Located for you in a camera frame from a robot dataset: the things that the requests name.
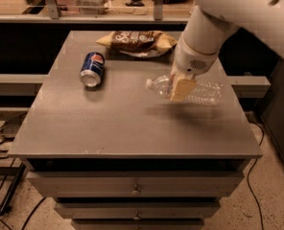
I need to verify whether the grey metal railing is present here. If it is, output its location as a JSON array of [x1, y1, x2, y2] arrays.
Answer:
[[0, 0, 195, 24]]

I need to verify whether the grey drawer cabinet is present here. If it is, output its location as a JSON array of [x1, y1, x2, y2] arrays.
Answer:
[[8, 30, 264, 230]]

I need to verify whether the middle grey drawer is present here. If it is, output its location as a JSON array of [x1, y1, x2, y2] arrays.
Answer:
[[55, 202, 220, 220]]

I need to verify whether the top grey drawer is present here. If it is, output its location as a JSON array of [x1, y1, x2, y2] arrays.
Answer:
[[27, 172, 244, 197]]

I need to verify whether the black cable right floor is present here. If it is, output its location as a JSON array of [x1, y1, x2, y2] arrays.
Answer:
[[246, 120, 266, 230]]

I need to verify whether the grey box on floor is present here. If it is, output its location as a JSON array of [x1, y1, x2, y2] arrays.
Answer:
[[0, 113, 26, 139]]

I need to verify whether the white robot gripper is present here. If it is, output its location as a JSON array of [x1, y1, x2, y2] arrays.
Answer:
[[169, 35, 218, 102]]

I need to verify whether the brown yellow chip bag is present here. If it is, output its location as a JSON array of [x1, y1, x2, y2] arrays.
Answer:
[[96, 31, 178, 58]]

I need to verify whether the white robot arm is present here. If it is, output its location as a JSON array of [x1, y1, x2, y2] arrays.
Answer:
[[170, 0, 284, 102]]

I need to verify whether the blue Pepsi soda can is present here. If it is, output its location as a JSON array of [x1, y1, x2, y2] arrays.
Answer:
[[80, 52, 105, 87]]

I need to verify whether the black metal floor stand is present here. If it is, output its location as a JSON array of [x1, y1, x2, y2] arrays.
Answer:
[[0, 164, 26, 216]]

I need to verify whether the bottom grey drawer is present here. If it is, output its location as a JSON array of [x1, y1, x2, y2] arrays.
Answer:
[[72, 219, 203, 230]]

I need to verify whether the clear plastic water bottle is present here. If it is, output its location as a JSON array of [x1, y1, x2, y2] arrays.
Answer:
[[146, 75, 224, 105]]

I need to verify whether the black cables left floor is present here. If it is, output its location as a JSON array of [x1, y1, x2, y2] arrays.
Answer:
[[0, 112, 48, 230]]

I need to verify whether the grey drawer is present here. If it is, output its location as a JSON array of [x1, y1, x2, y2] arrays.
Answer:
[[72, 219, 203, 230], [27, 172, 244, 197], [55, 202, 220, 220]]

